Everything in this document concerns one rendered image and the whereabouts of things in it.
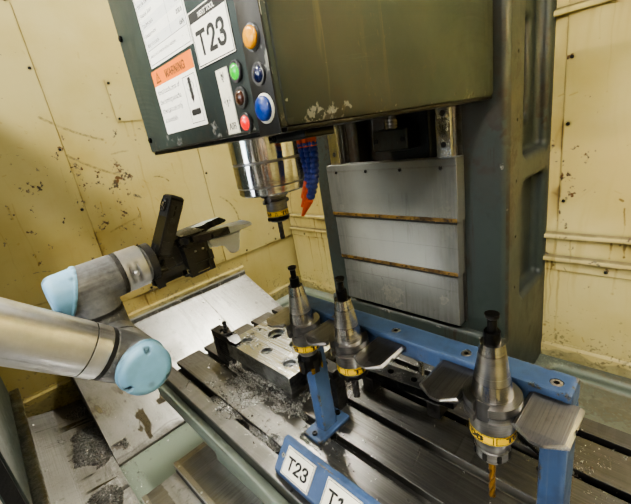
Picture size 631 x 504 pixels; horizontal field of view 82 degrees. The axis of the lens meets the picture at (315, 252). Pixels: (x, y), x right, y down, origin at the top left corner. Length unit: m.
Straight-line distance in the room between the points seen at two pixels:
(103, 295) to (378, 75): 0.56
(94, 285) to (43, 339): 0.16
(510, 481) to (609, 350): 0.85
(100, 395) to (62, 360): 1.09
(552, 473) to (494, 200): 0.68
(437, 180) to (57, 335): 0.91
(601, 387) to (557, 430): 1.13
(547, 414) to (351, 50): 0.51
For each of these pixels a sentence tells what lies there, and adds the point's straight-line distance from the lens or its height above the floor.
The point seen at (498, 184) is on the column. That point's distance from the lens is 1.06.
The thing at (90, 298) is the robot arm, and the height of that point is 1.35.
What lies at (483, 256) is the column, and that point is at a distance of 1.13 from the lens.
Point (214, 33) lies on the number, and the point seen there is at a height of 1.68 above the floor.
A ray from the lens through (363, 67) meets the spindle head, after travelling 0.60.
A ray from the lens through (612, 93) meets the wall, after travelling 1.35.
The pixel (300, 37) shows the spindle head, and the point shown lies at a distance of 0.51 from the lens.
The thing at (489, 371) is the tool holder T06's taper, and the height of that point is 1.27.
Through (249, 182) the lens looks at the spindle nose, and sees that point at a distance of 0.79.
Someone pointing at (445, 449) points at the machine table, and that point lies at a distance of 0.87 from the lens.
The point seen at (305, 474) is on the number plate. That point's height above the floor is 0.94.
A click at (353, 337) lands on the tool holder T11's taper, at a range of 0.57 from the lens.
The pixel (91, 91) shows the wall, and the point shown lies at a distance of 1.78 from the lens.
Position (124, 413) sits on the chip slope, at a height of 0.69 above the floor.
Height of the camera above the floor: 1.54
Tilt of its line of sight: 18 degrees down
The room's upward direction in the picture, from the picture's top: 10 degrees counter-clockwise
